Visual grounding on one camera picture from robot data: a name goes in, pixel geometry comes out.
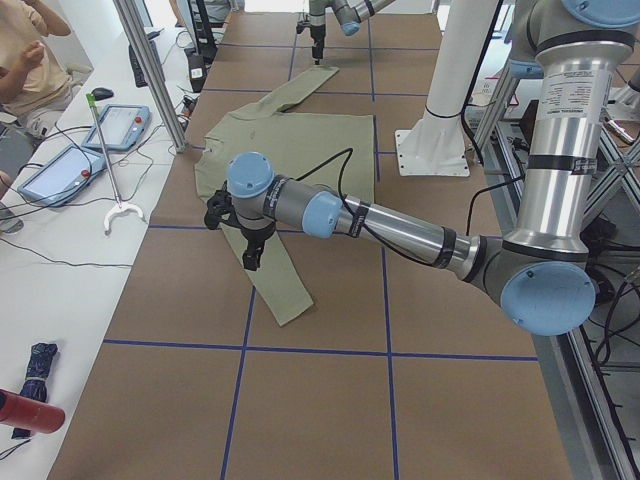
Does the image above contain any far blue teach pendant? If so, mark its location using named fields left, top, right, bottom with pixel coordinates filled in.
left=92, top=104, right=151, bottom=152

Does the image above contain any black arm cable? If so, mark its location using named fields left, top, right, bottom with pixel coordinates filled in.
left=291, top=147, right=401, bottom=251

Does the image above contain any aluminium frame post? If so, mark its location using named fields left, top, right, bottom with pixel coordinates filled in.
left=113, top=0, right=186, bottom=153

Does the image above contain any olive green long-sleeve shirt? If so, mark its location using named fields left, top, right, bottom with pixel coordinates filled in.
left=193, top=65, right=377, bottom=327

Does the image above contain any folded navy blue umbrella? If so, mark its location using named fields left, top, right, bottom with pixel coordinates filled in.
left=11, top=343, right=58, bottom=440

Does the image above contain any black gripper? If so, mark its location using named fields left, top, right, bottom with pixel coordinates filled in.
left=310, top=25, right=324, bottom=64
left=240, top=227, right=275, bottom=271

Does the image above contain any white reacher grabber stick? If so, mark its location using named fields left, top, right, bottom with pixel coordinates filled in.
left=86, top=93, right=145, bottom=235

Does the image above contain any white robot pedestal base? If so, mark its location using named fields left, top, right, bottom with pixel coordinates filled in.
left=395, top=0, right=500, bottom=177

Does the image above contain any black keyboard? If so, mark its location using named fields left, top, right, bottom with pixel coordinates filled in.
left=128, top=40, right=161, bottom=88

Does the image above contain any person in beige shirt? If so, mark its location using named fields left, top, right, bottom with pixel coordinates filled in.
left=1, top=0, right=80, bottom=139

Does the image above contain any black computer mouse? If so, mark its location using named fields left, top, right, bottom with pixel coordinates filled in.
left=91, top=87, right=114, bottom=101

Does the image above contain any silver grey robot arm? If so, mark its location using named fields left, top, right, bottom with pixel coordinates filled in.
left=296, top=0, right=393, bottom=65
left=225, top=1, right=639, bottom=336

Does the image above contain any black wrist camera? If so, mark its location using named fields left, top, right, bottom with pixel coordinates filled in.
left=204, top=182, right=234, bottom=230

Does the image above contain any red cylindrical bottle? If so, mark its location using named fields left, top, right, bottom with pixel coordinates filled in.
left=1, top=390, right=66, bottom=434

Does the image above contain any near blue teach pendant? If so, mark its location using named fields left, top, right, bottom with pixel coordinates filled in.
left=17, top=146, right=106, bottom=207

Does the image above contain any blue teach pendant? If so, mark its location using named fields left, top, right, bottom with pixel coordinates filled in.
left=92, top=104, right=151, bottom=152
left=17, top=146, right=106, bottom=207

